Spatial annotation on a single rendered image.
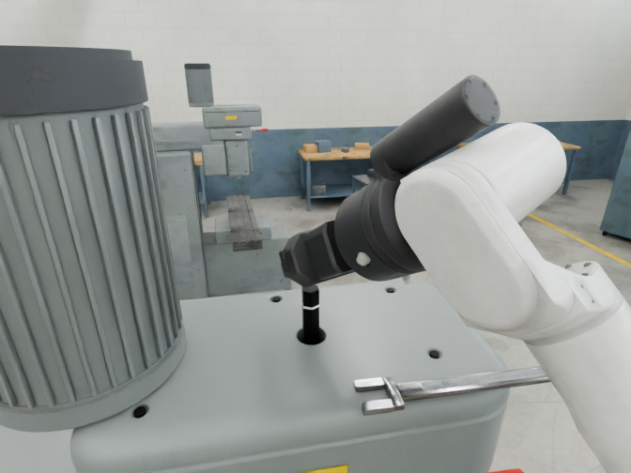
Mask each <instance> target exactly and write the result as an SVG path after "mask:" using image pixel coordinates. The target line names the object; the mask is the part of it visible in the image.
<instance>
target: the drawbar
mask: <svg viewBox="0 0 631 473"><path fill-rule="evenodd" d="M301 292H302V304H303V306H305V307H310V308H314V307H315V306H317V305H319V289H318V286H317V285H311V286H308V287H302V288H301ZM302 343H304V344H308V345H315V344H319V307H317V308H315V309H313V310H308V309H303V307H302Z"/></svg>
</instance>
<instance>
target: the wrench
mask: <svg viewBox="0 0 631 473"><path fill-rule="evenodd" d="M550 382H551V381H550V380H549V378H548V377H547V375H546V373H545V372H544V370H543V369H542V368H541V366H534V367H527V368H519V369H512V370H504V371H496V372H488V373H480V374H466V375H459V376H451V377H443V378H436V379H427V380H420V381H412V382H405V383H397V384H396V385H395V384H394V382H393V379H392V378H391V377H385V378H381V377H379V378H370V379H363V380H355V381H354V389H355V391H357V392H366V391H373V390H381V389H385V391H386V394H387V396H388V398H389V399H386V400H378V401H371V402H364V403H363V404H362V413H363V415H364V416H369V415H376V414H383V413H391V412H393V411H397V410H404V409H405V404H404V402H406V401H413V400H421V399H428V398H435V397H442V396H450V395H456V394H464V393H472V392H478V391H486V390H493V389H507V388H514V387H521V386H528V385H536V384H543V383H550Z"/></svg>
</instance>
